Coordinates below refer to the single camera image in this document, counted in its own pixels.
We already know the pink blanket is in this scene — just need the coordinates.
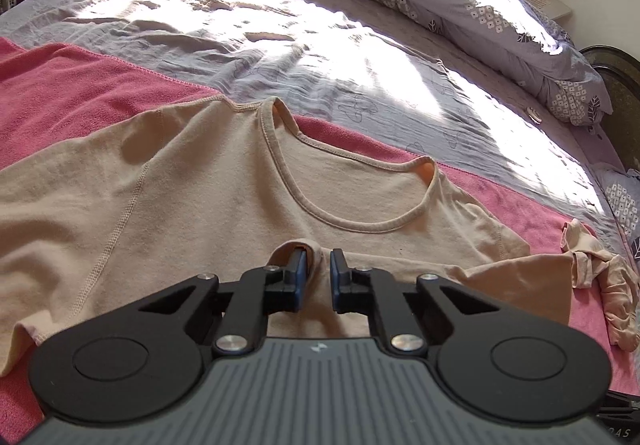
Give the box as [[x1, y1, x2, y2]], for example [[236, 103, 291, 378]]
[[0, 36, 640, 398]]

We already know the beige long-sleeved shirt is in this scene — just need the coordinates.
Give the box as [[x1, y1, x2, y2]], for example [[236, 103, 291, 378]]
[[0, 95, 574, 378]]

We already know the white wall device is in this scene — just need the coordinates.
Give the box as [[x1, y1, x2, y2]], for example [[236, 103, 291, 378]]
[[525, 0, 574, 22]]

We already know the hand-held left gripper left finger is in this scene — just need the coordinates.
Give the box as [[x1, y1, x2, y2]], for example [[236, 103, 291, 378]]
[[137, 247, 308, 359]]

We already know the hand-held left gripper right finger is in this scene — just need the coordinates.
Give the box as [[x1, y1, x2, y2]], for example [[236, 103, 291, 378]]
[[330, 247, 501, 359]]

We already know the dark headboard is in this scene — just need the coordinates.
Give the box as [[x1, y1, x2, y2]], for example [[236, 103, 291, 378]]
[[580, 45, 640, 176]]

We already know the grey patterned pillow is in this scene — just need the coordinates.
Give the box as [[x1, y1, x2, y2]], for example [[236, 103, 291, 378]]
[[597, 167, 640, 272]]

